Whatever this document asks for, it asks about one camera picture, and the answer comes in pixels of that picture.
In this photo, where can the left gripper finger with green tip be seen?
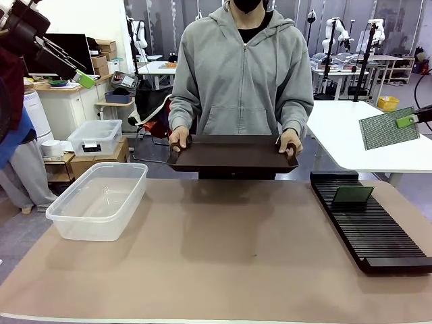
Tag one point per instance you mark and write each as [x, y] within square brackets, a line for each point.
[60, 67]
[64, 54]

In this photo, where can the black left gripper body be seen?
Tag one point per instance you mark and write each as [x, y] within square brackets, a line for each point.
[23, 30]

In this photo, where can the green PCB board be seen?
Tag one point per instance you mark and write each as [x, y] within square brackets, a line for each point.
[384, 130]
[352, 195]

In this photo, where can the dark brown serving tray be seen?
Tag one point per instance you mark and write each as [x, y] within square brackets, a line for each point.
[233, 163]

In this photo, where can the person's left forearm grey sleeve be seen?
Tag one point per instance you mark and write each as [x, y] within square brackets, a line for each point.
[297, 111]

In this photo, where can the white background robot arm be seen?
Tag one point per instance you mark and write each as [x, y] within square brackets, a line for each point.
[139, 33]
[378, 33]
[334, 37]

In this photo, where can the person's right forearm grey sleeve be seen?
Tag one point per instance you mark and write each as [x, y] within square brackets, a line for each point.
[182, 111]

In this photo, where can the stacked cardboard boxes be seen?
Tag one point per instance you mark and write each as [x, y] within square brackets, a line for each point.
[103, 57]

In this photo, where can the person's left hand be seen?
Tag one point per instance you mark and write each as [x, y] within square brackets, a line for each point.
[290, 140]

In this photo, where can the person's right hand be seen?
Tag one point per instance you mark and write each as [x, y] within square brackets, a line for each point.
[179, 137]

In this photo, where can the green bowl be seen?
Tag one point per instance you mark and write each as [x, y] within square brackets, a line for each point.
[58, 83]

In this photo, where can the black computer monitor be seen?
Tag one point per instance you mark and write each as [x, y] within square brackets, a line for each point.
[86, 44]

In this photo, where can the yellow plastic bin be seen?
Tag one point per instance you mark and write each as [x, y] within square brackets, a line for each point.
[388, 104]

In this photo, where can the wood top white desk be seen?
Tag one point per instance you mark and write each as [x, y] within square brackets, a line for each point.
[74, 101]

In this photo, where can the white air purifier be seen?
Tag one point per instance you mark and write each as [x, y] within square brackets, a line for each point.
[37, 114]

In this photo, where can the wooden shelf table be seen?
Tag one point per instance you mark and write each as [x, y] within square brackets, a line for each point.
[398, 67]

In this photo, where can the dark basket with items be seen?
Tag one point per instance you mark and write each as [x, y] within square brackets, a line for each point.
[124, 80]

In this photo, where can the grey blue bin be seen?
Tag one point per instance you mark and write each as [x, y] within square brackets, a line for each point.
[118, 98]

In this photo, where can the small wooden side table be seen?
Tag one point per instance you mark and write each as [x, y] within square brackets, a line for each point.
[114, 105]

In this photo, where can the black tripod stand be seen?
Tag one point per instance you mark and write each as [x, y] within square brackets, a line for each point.
[326, 67]
[364, 67]

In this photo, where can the clear lidded storage box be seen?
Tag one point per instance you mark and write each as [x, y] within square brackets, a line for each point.
[94, 136]

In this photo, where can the small white cylinder device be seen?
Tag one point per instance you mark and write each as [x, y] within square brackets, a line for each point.
[52, 148]

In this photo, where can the white background table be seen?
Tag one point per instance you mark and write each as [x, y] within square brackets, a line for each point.
[155, 69]

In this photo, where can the person in maroon top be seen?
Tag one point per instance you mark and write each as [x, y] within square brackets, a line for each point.
[15, 162]

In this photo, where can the large cardboard box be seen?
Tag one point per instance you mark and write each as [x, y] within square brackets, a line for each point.
[108, 162]

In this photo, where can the red bag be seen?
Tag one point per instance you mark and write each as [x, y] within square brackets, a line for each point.
[155, 128]

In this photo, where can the black slotted PCB rack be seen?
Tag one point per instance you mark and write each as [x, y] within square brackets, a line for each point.
[364, 226]

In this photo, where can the clear plastic tub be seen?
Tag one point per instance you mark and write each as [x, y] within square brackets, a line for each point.
[98, 202]

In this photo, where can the person in grey hoodie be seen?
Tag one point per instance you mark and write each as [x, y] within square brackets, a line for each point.
[243, 74]

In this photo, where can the black stand under tray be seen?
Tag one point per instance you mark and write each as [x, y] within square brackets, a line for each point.
[236, 176]

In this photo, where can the black frame side table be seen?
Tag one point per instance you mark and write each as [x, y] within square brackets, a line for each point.
[62, 168]

